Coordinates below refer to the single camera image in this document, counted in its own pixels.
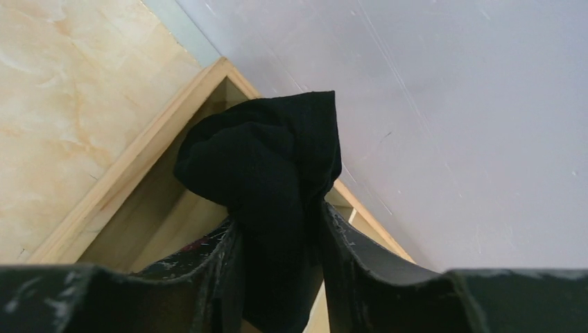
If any black boxer underwear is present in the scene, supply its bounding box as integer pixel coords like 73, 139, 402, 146
173, 91, 342, 332

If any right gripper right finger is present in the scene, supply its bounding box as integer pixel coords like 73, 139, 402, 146
320, 203, 587, 332

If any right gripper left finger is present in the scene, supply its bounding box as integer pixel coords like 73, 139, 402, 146
1, 220, 243, 332

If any wooden compartment tray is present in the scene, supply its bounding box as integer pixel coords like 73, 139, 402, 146
27, 56, 417, 333

